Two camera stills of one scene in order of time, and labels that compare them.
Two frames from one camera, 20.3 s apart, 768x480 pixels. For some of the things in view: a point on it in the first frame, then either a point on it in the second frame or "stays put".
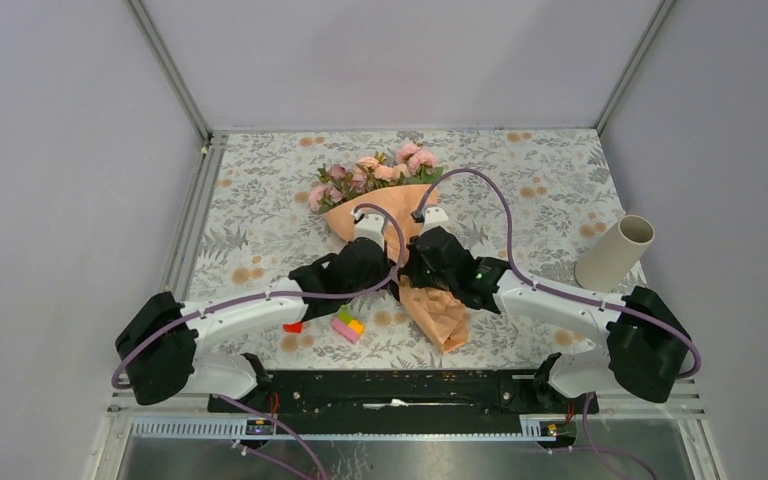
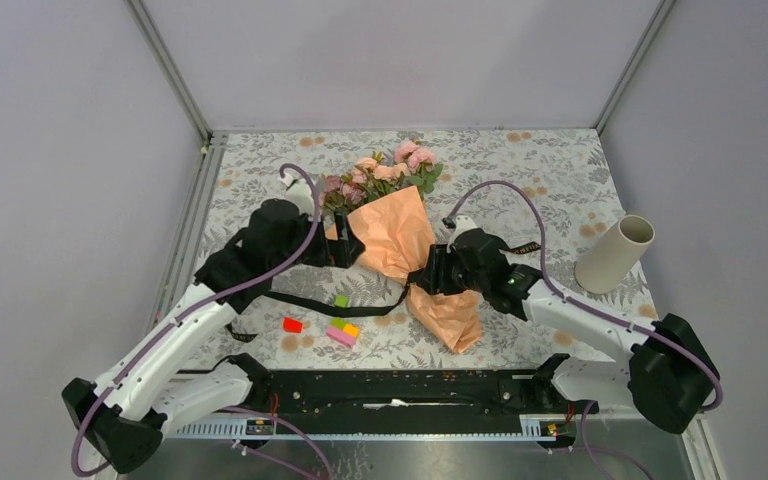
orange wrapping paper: x=400 y=188 stays put
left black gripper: x=383 y=269 -> x=337 y=253
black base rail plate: x=401 y=395 stays put
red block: x=293 y=327 stays put
